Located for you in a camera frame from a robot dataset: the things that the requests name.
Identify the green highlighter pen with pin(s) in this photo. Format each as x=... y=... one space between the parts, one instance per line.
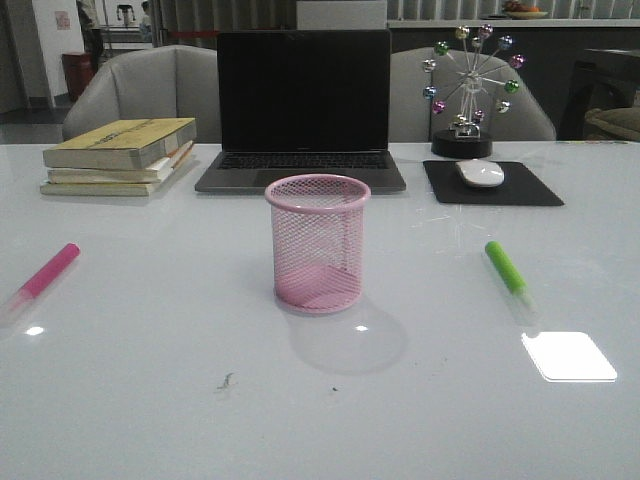
x=526 y=310

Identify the pink highlighter pen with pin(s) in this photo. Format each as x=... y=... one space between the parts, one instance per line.
x=12 y=309

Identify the pink mesh pen holder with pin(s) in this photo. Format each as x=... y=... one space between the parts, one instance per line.
x=317 y=234

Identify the grey open laptop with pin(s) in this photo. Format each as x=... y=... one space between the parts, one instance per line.
x=296 y=102

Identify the white computer mouse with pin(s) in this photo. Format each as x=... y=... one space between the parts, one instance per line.
x=480 y=173

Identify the middle cream book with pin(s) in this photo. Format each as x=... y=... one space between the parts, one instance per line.
x=157 y=172

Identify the right grey armchair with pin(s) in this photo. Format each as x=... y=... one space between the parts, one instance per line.
x=423 y=98

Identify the grey armchair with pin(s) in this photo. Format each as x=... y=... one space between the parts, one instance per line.
x=423 y=98
x=161 y=82

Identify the black mouse pad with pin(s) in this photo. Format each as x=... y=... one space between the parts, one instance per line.
x=521 y=187

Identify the yellow top book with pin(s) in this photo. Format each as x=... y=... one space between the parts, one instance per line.
x=122 y=144

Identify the yellow book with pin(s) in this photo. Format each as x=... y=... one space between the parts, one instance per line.
x=100 y=189
x=122 y=144

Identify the left grey armchair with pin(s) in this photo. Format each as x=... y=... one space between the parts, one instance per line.
x=161 y=82

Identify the ferris wheel desk toy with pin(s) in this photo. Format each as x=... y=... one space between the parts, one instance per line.
x=464 y=138

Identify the bottom yellow book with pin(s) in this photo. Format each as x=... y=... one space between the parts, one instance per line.
x=100 y=189

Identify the red trash bin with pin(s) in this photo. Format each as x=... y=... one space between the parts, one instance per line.
x=78 y=72

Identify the fruit bowl on counter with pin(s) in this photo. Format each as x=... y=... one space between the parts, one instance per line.
x=518 y=11

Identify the person in background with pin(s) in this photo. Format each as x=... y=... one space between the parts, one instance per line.
x=91 y=31

